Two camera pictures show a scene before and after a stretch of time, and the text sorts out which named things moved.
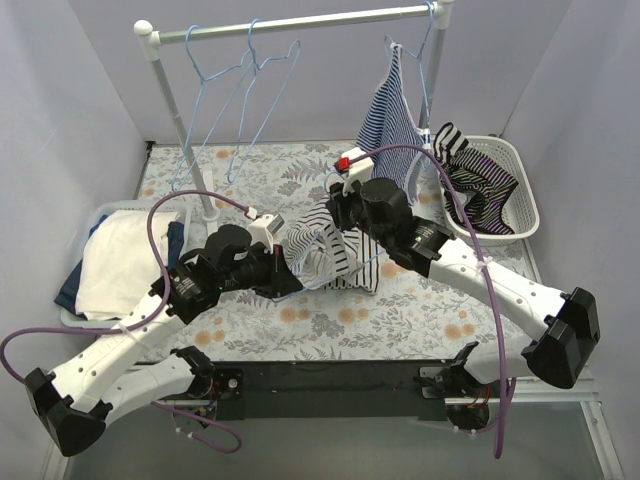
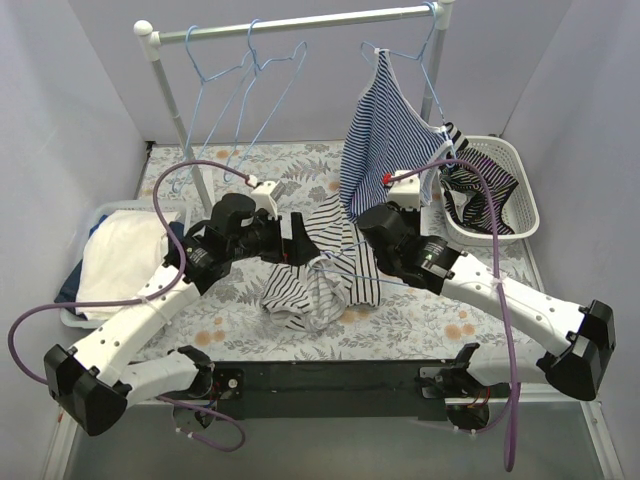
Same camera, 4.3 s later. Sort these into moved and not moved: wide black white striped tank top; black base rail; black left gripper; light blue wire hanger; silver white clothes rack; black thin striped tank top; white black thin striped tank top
Moved: white black thin striped tank top; black left gripper; wide black white striped tank top
Not moved: black thin striped tank top; silver white clothes rack; black base rail; light blue wire hanger
